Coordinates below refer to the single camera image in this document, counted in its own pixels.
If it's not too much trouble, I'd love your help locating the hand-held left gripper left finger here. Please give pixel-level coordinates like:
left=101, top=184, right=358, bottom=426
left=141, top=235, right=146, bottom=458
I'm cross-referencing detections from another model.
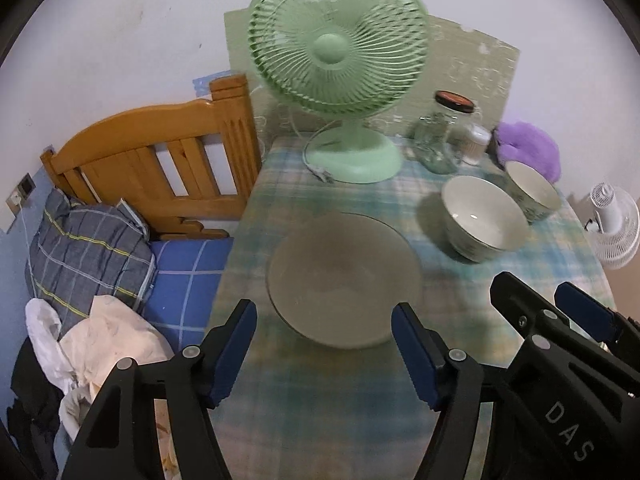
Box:
left=60, top=299, right=258, bottom=480

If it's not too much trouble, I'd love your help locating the wide grey floral bowl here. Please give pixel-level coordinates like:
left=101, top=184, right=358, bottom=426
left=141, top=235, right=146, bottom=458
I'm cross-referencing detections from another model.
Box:
left=441, top=175, right=531, bottom=264

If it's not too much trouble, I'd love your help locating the small white-lidded jar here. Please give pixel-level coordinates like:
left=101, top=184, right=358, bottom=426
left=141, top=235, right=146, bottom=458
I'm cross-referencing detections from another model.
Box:
left=462, top=124, right=493, bottom=166

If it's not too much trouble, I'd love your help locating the purple plush toy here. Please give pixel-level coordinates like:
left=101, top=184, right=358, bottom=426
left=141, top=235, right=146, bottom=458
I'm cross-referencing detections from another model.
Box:
left=492, top=120, right=561, bottom=183

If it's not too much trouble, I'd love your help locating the black garment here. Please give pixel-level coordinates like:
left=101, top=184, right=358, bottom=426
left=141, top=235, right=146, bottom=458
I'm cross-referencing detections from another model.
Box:
left=7, top=340, right=66, bottom=480

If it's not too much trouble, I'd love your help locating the green printed board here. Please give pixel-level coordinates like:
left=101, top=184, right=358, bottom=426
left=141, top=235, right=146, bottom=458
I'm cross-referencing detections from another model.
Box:
left=223, top=7, right=521, bottom=141

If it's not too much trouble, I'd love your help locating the blue floral ceramic bowl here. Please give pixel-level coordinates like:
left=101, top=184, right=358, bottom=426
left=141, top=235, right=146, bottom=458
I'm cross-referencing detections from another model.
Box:
left=502, top=160, right=563, bottom=223

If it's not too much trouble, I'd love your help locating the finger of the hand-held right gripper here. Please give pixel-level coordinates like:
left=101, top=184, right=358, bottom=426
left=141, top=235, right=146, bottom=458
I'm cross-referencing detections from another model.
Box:
left=554, top=282, right=640, bottom=386
left=490, top=271, right=601, bottom=368

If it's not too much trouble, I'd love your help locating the grey plaid pillow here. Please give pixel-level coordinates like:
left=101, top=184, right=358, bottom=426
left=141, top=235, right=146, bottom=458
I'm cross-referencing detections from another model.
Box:
left=29, top=187, right=156, bottom=333

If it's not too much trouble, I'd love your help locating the white cloth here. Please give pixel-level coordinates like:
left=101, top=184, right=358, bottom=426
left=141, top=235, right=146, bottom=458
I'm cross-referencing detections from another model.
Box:
left=25, top=297, right=76, bottom=396

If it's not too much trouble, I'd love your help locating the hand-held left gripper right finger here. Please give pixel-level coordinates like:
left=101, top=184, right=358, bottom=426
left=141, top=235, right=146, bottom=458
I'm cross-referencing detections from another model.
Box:
left=391, top=303, right=508, bottom=480

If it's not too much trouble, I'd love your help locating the green desk fan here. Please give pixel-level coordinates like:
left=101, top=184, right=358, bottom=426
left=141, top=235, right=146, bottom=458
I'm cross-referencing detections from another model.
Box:
left=247, top=0, right=428, bottom=184

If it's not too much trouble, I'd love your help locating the white standing fan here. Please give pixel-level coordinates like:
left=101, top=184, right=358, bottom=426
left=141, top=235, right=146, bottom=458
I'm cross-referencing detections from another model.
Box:
left=582, top=182, right=640, bottom=271

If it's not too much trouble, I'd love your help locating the clear glass cup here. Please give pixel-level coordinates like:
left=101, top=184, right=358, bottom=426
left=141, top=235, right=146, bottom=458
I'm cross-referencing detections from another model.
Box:
left=414, top=114, right=462, bottom=175

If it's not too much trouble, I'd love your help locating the cream cloth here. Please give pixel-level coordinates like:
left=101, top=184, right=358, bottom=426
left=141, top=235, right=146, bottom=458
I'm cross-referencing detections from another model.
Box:
left=57, top=295, right=173, bottom=431

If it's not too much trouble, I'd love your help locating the blue tape strip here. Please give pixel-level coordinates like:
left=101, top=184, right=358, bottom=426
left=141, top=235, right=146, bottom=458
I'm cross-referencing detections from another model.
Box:
left=192, top=72, right=232, bottom=97

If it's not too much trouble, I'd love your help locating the plaid tablecloth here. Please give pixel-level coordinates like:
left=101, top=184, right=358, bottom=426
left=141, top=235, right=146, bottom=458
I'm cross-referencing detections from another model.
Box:
left=207, top=135, right=613, bottom=480

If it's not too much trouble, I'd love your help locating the white fan power cord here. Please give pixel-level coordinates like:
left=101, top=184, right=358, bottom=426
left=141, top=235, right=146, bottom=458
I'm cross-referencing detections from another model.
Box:
left=252, top=85, right=336, bottom=183

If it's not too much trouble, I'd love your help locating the wooden bed headboard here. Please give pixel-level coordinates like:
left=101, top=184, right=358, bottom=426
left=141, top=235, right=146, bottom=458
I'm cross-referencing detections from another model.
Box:
left=40, top=74, right=263, bottom=241

